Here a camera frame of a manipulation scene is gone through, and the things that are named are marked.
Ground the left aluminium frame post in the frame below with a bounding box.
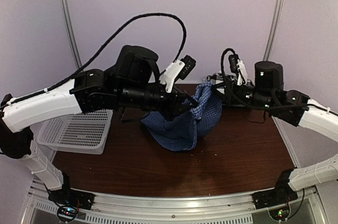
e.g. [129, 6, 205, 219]
[60, 0, 82, 69]

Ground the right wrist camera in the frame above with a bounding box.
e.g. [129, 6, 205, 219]
[228, 54, 248, 86]

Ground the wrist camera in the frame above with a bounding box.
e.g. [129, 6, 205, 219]
[228, 54, 248, 86]
[159, 55, 196, 93]

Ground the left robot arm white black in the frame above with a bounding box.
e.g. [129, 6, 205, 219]
[1, 45, 198, 205]

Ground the black white plaid shirt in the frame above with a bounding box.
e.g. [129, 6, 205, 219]
[204, 71, 233, 86]

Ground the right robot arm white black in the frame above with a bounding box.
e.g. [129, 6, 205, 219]
[212, 61, 337, 204]

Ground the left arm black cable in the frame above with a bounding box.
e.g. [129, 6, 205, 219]
[0, 14, 187, 108]

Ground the right small circuit board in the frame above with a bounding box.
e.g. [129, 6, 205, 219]
[269, 206, 290, 221]

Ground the front aluminium rail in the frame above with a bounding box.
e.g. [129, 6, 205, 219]
[25, 179, 322, 224]

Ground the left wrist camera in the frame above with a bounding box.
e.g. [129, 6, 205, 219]
[159, 55, 196, 93]

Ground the aluminium frame post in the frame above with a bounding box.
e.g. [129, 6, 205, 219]
[60, 0, 82, 69]
[263, 0, 285, 61]

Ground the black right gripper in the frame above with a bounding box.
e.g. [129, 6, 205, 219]
[211, 81, 274, 113]

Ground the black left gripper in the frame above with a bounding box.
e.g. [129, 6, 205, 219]
[116, 83, 200, 123]

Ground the right aluminium frame post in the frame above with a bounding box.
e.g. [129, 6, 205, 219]
[263, 0, 285, 61]

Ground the blue checked shirt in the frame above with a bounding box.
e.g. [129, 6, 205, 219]
[141, 82, 222, 152]

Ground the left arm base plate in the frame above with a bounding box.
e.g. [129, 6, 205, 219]
[47, 189, 95, 210]

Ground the white perforated plastic basket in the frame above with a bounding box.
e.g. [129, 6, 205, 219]
[37, 109, 114, 155]

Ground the small circuit board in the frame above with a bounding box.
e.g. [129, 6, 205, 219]
[57, 206, 79, 222]
[269, 206, 290, 221]

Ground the left small circuit board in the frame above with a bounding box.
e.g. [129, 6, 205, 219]
[57, 206, 79, 222]

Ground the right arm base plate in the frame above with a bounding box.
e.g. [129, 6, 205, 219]
[252, 188, 298, 209]

